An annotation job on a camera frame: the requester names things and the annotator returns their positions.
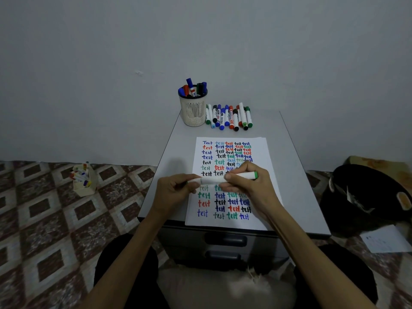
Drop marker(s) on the person's left hand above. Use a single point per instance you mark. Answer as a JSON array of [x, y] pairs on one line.
[[170, 196]]

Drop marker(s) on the person's right hand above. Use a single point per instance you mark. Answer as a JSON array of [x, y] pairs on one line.
[[257, 193]]

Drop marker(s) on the white paper with colored writing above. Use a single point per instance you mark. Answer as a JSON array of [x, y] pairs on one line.
[[260, 151]]

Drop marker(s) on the slim white marker green end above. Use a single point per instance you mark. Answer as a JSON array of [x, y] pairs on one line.
[[212, 179]]

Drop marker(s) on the row of colored markers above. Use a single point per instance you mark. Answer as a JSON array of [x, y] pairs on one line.
[[228, 117]]

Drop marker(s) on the blue capped white marker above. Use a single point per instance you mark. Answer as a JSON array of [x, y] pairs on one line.
[[181, 92]]

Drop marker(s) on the red capped white marker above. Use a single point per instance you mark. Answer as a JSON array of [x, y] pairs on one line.
[[186, 90]]

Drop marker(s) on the black capped slim white marker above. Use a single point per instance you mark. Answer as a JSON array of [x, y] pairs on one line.
[[200, 89]]

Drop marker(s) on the blue marker with red band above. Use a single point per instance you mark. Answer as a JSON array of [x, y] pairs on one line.
[[190, 83]]

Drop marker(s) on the person's right forearm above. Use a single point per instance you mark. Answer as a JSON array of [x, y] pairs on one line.
[[315, 263]]

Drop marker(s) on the person's left forearm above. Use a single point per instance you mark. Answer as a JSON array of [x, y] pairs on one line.
[[128, 263]]

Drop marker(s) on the person's left leg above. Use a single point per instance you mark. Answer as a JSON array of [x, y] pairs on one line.
[[112, 263]]

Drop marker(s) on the person's leg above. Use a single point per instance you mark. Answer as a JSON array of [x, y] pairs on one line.
[[357, 270], [112, 263]]

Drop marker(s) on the person's right leg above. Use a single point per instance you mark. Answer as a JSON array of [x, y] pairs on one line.
[[357, 270]]

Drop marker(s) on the grey drawer cabinet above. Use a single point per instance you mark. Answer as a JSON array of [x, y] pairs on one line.
[[267, 251]]

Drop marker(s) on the beige mesh cup black rim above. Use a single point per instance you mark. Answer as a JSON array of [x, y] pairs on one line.
[[193, 114]]

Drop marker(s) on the small cream box of pens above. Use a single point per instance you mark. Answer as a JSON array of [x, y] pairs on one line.
[[84, 188]]

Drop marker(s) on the black plastic bucket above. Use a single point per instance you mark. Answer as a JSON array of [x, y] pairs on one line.
[[341, 218]]

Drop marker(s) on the beige fuzzy cloth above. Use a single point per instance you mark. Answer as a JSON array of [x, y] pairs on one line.
[[206, 289]]

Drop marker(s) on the yellow floral cushion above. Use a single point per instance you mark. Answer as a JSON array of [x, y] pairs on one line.
[[383, 164]]

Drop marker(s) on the white sheet with faint marks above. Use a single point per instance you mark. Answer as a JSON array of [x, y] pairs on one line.
[[386, 239]]

